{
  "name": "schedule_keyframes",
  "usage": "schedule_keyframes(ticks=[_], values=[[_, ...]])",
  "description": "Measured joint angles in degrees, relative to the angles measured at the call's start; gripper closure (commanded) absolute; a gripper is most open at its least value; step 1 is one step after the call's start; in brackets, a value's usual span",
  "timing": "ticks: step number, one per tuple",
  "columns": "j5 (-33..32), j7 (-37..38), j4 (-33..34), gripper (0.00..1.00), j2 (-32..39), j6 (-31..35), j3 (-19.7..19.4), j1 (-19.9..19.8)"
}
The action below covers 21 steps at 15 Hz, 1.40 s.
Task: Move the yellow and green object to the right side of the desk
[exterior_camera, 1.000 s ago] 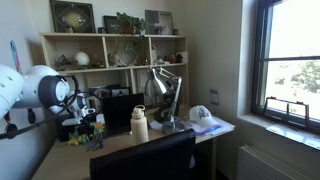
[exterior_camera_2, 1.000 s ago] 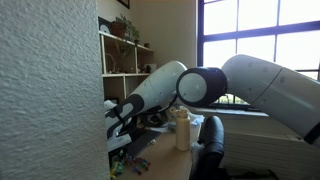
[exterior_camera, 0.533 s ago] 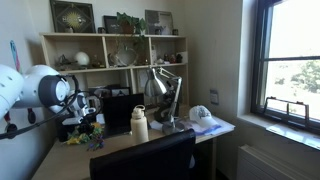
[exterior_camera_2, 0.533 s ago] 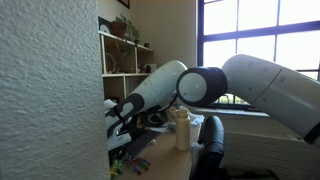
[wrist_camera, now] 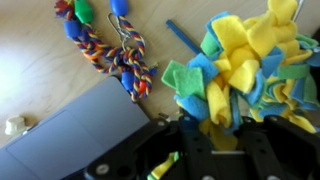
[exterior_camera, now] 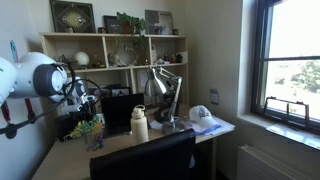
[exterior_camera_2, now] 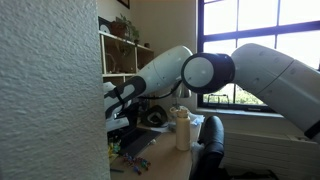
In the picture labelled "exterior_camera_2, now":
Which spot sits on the small dark jar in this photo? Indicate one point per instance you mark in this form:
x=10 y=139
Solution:
x=147 y=45

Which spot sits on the yellow and green garland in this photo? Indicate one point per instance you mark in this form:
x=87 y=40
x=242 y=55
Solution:
x=114 y=148

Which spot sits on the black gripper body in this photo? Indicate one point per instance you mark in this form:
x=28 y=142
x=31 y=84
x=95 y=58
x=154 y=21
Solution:
x=115 y=135

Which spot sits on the black metal window rack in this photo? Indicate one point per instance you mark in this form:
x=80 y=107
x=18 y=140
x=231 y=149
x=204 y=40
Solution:
x=218 y=95

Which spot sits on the black office chair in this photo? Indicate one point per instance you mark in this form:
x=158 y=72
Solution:
x=211 y=140

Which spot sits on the dark pen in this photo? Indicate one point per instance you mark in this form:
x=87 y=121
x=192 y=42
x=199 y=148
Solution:
x=116 y=170

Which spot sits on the small dark picture frame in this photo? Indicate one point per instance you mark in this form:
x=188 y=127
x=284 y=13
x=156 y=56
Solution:
x=104 y=26

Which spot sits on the light wooden bookshelf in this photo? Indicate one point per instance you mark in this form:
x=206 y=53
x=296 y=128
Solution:
x=116 y=74

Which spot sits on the potted green plant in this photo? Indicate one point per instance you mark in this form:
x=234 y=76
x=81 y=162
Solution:
x=120 y=28

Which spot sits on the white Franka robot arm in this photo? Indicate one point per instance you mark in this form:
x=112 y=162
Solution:
x=266 y=76

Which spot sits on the white radiator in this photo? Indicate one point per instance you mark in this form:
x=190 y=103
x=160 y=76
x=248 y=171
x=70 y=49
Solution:
x=266 y=153

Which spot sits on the cream water bottle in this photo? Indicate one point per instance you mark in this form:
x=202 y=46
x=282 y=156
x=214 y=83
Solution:
x=183 y=133

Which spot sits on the white and blue papers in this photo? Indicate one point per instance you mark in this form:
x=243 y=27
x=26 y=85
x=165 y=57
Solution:
x=197 y=120

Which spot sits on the dark wall picture frame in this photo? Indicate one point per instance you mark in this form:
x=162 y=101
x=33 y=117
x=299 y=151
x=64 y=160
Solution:
x=124 y=2

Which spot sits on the black rounded desk item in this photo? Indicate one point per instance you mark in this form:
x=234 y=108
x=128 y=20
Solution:
x=154 y=116

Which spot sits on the dark window frame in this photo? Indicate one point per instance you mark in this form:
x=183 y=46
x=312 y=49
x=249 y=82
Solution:
x=200 y=50

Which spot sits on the silver desk lamp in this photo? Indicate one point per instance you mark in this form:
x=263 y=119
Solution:
x=183 y=92

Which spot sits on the white window sill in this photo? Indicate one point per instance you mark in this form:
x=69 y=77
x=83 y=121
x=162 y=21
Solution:
x=233 y=112

